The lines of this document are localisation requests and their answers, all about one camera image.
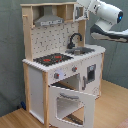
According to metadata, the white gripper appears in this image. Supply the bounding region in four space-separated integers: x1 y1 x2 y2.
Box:
77 0 91 9

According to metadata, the white microwave door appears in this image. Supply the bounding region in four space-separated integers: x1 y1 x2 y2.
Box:
75 7 83 19

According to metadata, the white oven door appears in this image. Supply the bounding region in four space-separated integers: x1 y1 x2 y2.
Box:
49 86 95 128

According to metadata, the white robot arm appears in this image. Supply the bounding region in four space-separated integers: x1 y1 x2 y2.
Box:
77 0 128 43

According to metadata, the wooden toy kitchen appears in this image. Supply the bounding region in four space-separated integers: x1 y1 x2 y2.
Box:
22 2 105 128

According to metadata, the grey range hood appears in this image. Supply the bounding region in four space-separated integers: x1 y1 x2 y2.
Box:
34 15 64 27

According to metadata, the black toy faucet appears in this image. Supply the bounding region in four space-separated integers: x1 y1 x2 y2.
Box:
67 33 82 49

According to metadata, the grey toy sink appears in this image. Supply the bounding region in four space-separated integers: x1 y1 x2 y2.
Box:
65 47 95 55

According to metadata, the white cabinet door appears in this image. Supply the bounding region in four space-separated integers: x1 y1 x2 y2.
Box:
82 55 102 96

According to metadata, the black stove top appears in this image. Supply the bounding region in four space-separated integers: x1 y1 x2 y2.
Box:
34 53 71 67

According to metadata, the right red stove knob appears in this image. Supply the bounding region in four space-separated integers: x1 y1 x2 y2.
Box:
71 66 78 73

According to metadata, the red stove knob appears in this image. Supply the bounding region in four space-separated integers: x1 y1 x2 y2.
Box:
54 73 60 79
71 66 78 73

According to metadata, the left red stove knob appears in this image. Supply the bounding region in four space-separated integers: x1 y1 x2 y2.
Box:
54 73 60 79

